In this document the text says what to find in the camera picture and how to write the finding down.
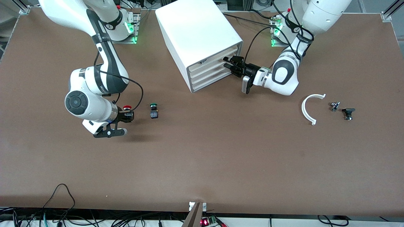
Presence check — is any white curved plastic part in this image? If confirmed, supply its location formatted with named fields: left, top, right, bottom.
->
left=301, top=94, right=326, bottom=126

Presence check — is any circuit board with red light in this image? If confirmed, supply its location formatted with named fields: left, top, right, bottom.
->
left=200, top=215, right=228, bottom=227

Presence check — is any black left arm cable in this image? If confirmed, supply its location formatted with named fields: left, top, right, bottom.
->
left=245, top=0, right=315, bottom=64

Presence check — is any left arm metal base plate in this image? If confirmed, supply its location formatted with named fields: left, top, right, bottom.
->
left=270, top=16, right=295, bottom=48

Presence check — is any long black table cable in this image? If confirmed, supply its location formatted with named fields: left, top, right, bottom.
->
left=223, top=13, right=278, bottom=28

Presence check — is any short black table cable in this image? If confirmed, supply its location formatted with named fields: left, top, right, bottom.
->
left=251, top=9, right=280, bottom=21

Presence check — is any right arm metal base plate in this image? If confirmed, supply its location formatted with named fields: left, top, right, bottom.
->
left=110, top=13, right=140, bottom=44

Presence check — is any black looped cable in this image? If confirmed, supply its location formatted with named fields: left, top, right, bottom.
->
left=43, top=183, right=76, bottom=218

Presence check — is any tangled black cable bundle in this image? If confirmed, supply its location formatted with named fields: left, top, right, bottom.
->
left=0, top=207, right=177, bottom=227

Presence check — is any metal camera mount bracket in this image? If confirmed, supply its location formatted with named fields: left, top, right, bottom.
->
left=181, top=202, right=207, bottom=227

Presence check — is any aluminium corner post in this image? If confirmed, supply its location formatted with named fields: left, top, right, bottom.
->
left=381, top=0, right=404, bottom=22
left=18, top=0, right=31, bottom=15

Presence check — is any black coiled cable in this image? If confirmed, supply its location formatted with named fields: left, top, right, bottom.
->
left=317, top=215, right=349, bottom=227

